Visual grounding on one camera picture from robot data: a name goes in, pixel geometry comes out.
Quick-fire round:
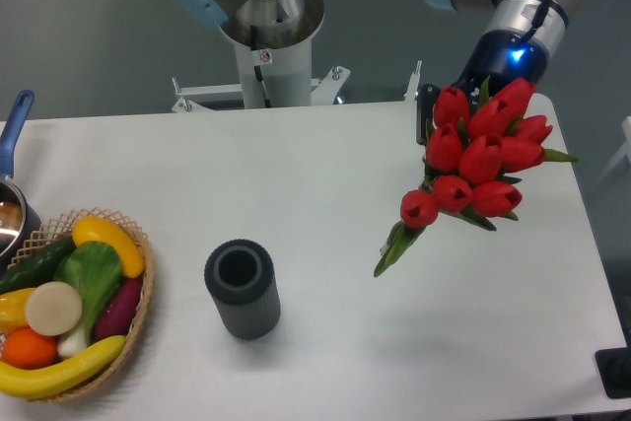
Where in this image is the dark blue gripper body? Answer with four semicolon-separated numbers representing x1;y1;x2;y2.
452;30;549;96

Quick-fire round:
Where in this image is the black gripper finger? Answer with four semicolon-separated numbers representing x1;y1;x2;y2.
416;84;441;146

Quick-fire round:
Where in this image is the red tulip bouquet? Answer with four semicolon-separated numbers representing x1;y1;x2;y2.
374;78;576;276

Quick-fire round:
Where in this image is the dark grey ribbed vase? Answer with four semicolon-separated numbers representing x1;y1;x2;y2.
204;239;281;340

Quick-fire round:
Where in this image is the black device at table edge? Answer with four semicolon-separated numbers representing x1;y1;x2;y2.
595;347;631;399

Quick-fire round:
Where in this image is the yellow squash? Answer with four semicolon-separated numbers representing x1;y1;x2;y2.
71;215;145;278

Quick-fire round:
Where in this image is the green bok choy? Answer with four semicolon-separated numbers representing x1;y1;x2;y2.
53;242;122;359

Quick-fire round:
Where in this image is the purple sweet potato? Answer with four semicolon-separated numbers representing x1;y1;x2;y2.
94;278;142;341

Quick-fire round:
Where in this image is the woven wicker basket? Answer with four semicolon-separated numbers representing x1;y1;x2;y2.
1;208;154;401

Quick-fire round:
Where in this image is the green cucumber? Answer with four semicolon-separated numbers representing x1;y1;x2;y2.
1;236;76;294

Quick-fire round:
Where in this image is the beige round radish slice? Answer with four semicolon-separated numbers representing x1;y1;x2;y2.
25;281;83;336

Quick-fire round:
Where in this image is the yellow bell pepper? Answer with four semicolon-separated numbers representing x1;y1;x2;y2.
0;288;35;335

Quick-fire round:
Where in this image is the orange fruit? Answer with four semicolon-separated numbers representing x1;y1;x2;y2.
1;327;57;370

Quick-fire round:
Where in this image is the yellow banana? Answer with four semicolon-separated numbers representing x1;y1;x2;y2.
1;335;126;400

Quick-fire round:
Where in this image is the white frame at right edge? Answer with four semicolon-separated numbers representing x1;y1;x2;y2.
599;116;631;182

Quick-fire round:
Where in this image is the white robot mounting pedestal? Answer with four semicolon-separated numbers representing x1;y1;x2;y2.
171;38;423;113

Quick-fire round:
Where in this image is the blue handled saucepan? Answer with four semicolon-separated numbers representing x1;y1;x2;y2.
1;90;40;272

